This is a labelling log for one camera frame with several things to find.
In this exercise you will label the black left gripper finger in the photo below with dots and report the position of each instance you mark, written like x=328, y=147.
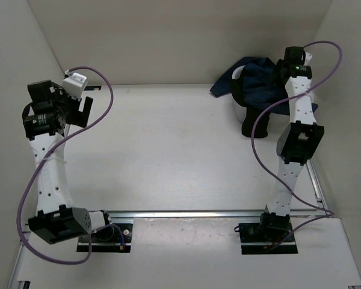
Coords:
x=85, y=110
x=74, y=116

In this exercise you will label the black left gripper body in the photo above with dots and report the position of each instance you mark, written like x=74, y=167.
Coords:
x=64, y=100

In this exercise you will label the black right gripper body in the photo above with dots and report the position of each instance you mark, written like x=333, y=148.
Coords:
x=278, y=67

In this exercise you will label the dark blue denim trousers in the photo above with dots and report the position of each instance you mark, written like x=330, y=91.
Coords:
x=260, y=88

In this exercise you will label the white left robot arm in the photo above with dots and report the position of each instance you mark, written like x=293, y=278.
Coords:
x=46, y=120

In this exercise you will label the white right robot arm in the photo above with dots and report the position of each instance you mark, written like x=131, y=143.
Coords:
x=297, y=143

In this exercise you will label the small blue label sticker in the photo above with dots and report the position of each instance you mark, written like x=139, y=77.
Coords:
x=93, y=88

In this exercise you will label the black garment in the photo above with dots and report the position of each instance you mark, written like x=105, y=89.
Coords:
x=251, y=116

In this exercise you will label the white laundry basket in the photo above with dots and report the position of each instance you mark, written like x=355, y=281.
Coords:
x=236, y=92

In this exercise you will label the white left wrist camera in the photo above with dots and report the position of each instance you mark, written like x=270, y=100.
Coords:
x=74, y=84

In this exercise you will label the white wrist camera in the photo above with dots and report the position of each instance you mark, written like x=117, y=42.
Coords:
x=74, y=84
x=307, y=58

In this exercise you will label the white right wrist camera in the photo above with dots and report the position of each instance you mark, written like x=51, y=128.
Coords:
x=307, y=58

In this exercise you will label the aluminium table edge rail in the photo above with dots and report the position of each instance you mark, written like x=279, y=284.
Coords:
x=185, y=214

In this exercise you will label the aluminium right side rail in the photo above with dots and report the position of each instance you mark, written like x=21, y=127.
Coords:
x=316, y=185

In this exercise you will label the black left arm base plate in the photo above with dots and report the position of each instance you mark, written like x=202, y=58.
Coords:
x=112, y=240

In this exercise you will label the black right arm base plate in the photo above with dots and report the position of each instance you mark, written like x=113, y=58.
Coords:
x=257, y=241

